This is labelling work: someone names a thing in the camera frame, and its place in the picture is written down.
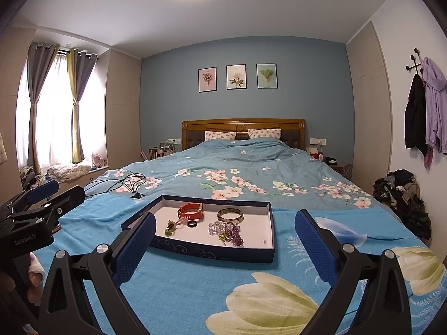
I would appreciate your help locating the wooden nightstand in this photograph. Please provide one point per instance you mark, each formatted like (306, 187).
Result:
(340, 169)

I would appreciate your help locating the dark blue jewelry box tray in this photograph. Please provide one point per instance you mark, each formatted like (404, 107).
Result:
(256, 228)

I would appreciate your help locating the floral white pillow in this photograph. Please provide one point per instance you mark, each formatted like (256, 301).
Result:
(220, 135)
(264, 133)

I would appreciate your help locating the yellow and grey curtain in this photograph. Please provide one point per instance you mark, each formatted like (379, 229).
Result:
(78, 129)

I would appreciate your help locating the white sheer curtain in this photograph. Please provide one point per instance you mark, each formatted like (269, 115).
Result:
(57, 111)

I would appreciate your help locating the framed pink flower picture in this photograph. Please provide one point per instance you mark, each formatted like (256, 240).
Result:
(207, 79)

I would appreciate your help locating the red tissue box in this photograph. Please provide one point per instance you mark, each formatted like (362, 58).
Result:
(313, 153)

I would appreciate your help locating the black jacket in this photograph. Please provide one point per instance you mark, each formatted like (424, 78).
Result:
(415, 115)

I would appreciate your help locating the tall beige wardrobe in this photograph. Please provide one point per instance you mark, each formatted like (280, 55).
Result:
(370, 111)

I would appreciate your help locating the black wall coat rack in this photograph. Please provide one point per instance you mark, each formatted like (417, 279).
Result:
(415, 61)

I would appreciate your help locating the smartphone with pink edge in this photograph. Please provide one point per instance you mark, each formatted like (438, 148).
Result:
(56, 229)

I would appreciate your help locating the tortoiseshell bangle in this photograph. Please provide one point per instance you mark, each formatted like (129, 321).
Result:
(230, 220)

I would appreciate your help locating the white wall socket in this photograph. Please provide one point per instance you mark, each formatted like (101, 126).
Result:
(317, 142)
(174, 141)

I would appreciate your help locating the row of cosmetic bottles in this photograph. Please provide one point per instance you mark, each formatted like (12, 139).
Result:
(157, 151)

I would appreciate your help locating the framed green leaf picture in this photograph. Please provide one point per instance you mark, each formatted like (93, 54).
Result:
(266, 75)

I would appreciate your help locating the pile of dark clothes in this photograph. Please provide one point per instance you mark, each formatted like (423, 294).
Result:
(401, 199)

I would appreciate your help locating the light blue floral blanket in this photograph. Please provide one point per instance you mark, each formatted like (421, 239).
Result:
(209, 286)

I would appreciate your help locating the wooden bed headboard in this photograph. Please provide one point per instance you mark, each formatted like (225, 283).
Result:
(244, 125)

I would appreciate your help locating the orange smart watch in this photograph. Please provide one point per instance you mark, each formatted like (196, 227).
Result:
(195, 213)

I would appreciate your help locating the framed white flower picture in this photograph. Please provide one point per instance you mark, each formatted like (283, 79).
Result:
(236, 76)

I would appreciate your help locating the person's left hand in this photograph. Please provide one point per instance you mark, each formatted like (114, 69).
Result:
(36, 274)

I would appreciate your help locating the small pink fan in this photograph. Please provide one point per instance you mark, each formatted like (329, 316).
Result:
(98, 160)

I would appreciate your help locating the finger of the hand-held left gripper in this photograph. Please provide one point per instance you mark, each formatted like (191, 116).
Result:
(68, 199)
(43, 190)

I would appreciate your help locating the crumpled white bedding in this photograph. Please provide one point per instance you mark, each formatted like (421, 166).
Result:
(68, 171)

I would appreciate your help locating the beige wall cabinet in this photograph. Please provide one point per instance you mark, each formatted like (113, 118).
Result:
(122, 111)

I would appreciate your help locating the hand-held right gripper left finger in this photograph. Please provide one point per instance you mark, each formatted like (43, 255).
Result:
(136, 247)

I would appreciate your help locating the purple jacket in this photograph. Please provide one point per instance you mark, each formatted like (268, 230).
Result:
(436, 104)

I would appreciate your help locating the pile of patterned clothes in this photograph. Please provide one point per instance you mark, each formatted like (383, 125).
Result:
(31, 178)

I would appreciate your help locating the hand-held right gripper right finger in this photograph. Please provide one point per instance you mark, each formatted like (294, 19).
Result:
(314, 244)

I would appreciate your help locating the window seat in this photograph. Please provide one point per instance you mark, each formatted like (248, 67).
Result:
(94, 174)

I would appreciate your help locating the grey-blue floral duvet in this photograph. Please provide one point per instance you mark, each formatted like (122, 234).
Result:
(244, 160)

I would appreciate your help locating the small black charger plug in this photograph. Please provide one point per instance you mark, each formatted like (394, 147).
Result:
(137, 195)

